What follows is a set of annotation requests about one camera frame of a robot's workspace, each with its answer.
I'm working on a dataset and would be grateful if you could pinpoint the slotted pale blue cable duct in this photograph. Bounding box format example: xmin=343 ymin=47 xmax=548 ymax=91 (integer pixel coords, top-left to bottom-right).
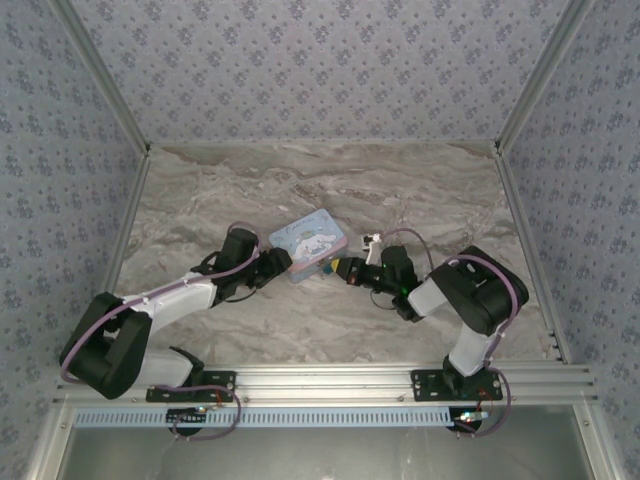
xmin=73 ymin=405 xmax=450 ymax=430

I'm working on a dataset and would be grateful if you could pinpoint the small black controller board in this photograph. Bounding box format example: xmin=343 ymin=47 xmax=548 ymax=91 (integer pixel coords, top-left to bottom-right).
xmin=449 ymin=407 xmax=490 ymax=432
xmin=166 ymin=407 xmax=209 ymax=432

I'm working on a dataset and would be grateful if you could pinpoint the grey metal shelf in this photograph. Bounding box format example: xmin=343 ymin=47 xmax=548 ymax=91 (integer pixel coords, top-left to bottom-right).
xmin=54 ymin=427 xmax=586 ymax=480

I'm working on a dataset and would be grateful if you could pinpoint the aluminium mounting rail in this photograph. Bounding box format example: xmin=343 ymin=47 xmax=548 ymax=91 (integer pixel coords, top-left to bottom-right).
xmin=52 ymin=363 xmax=600 ymax=407

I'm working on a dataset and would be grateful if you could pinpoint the aluminium frame corner post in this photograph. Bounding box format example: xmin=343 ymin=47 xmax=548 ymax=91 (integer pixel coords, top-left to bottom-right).
xmin=493 ymin=0 xmax=597 ymax=151
xmin=49 ymin=0 xmax=152 ymax=154

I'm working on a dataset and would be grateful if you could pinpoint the blue cartoon tin box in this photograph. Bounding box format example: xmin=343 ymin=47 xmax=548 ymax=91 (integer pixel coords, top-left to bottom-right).
xmin=267 ymin=209 xmax=350 ymax=285

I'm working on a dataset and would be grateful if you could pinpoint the aluminium frame leg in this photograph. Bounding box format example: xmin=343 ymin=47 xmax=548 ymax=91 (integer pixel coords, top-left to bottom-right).
xmin=572 ymin=402 xmax=619 ymax=480
xmin=24 ymin=404 xmax=76 ymax=480

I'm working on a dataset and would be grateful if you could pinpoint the aluminium side rail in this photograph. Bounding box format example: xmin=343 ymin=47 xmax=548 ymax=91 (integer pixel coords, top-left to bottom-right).
xmin=74 ymin=147 xmax=154 ymax=369
xmin=493 ymin=144 xmax=574 ymax=366

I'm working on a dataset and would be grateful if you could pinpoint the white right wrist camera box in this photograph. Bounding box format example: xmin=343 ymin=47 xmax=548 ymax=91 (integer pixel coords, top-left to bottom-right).
xmin=360 ymin=232 xmax=385 ymax=265

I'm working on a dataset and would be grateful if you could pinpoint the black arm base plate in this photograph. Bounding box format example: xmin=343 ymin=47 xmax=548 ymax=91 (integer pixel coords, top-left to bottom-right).
xmin=145 ymin=370 xmax=237 ymax=402
xmin=410 ymin=369 xmax=504 ymax=401

